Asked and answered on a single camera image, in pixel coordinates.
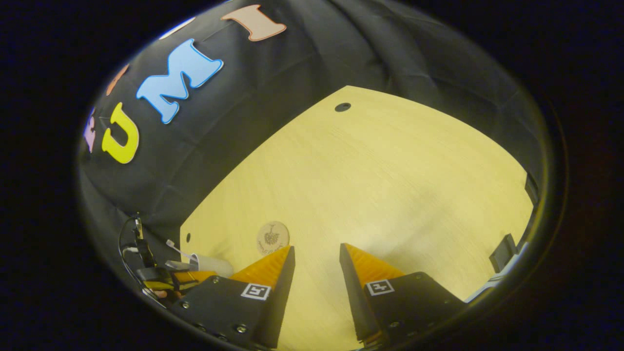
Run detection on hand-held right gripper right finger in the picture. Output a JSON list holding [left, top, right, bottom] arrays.
[[339, 242, 467, 349]]

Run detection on round wooden coaster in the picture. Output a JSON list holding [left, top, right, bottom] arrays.
[[256, 220, 291, 257]]

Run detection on light wooden desktop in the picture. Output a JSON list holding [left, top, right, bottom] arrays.
[[179, 85, 535, 351]]

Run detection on white toothbrush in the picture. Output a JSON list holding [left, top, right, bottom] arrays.
[[165, 238, 196, 260]]

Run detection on black backdrop cloth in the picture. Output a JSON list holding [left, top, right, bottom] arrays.
[[78, 0, 546, 286]]

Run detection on white cup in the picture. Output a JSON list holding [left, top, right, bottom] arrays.
[[189, 253, 235, 279]]

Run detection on black bracket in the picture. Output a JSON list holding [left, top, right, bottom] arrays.
[[489, 233, 518, 273]]

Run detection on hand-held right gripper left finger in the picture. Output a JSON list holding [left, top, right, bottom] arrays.
[[168, 245, 297, 350]]

